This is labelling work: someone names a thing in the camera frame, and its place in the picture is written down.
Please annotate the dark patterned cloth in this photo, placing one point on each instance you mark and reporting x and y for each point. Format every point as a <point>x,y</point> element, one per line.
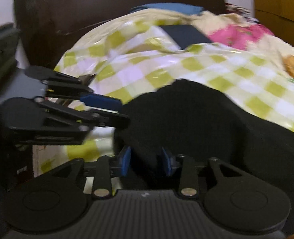
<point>239,10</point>

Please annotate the black pants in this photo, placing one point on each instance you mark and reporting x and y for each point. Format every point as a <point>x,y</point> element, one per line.
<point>199,119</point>

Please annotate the yellow wooden wardrobe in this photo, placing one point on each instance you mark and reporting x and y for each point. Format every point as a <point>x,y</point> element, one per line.
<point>279,5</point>

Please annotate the cream pink printed blanket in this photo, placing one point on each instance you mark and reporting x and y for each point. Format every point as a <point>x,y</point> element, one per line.
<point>236,36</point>

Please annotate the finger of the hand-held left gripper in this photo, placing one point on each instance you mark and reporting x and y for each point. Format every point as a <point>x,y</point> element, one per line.
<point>112,120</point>
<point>101,101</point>

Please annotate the dark brown wooden headboard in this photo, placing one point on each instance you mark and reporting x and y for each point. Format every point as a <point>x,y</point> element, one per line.
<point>87,10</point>

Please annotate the dark navy folded cloth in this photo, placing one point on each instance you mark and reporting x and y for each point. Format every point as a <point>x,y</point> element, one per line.
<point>186,36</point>

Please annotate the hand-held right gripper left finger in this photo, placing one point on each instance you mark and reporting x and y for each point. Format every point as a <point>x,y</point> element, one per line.
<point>126,160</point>

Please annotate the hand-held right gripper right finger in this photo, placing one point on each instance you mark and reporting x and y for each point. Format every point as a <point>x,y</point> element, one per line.
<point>166,160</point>

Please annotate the green checked bed sheet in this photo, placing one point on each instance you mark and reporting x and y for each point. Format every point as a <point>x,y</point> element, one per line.
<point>162,64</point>

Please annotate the blue cloth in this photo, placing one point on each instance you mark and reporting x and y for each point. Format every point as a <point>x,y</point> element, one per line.
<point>167,7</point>

